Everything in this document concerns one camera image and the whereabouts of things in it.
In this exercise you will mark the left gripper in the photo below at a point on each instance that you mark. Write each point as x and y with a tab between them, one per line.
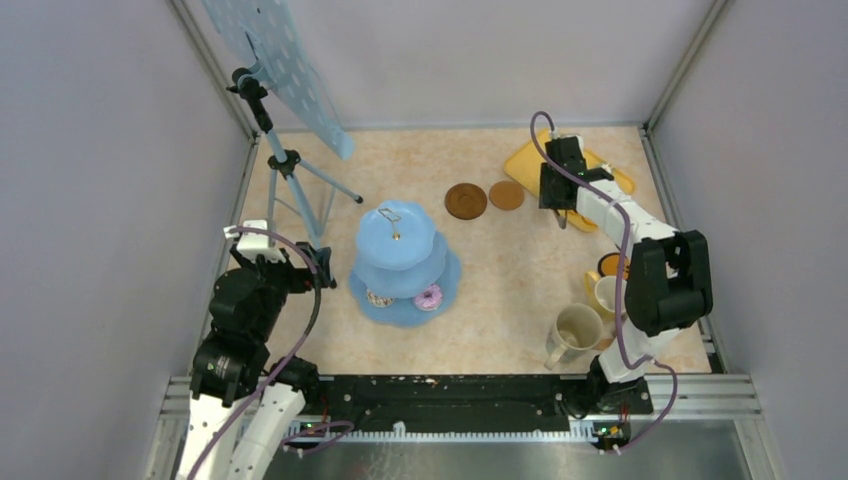
306	278

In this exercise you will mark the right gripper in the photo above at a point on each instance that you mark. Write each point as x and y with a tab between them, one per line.
547	199

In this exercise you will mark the white sprinkled donut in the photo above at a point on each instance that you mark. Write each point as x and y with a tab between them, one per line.
378	301

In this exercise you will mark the pink frosted donut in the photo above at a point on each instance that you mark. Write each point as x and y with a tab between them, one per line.
430	299

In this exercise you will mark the metal serving tongs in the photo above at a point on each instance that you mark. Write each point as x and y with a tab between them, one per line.
561	218

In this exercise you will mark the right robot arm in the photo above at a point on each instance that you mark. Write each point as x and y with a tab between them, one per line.
669	283

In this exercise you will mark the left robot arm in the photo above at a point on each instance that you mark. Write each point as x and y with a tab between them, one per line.
239	409

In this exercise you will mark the yellow serving tray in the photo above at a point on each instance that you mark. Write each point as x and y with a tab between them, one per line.
524	167

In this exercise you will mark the light brown round coaster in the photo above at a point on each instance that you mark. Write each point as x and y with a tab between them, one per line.
506	195

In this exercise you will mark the orange smiley coaster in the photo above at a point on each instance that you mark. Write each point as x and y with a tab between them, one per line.
608	266

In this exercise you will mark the dark brown round coaster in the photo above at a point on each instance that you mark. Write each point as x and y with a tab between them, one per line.
465	201

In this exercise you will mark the blue three-tier cake stand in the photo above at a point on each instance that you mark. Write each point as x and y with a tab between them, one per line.
399	252

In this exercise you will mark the yellow ceramic mug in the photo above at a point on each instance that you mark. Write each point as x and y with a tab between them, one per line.
601	293

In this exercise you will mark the blue tripod stand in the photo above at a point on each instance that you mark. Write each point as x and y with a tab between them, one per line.
285	162

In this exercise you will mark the beige ceramic mug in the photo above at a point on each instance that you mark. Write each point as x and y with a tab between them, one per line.
577	330

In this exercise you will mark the blue perforated board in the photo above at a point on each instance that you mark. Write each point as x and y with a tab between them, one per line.
262	35

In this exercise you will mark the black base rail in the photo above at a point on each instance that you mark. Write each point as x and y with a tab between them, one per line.
467	404

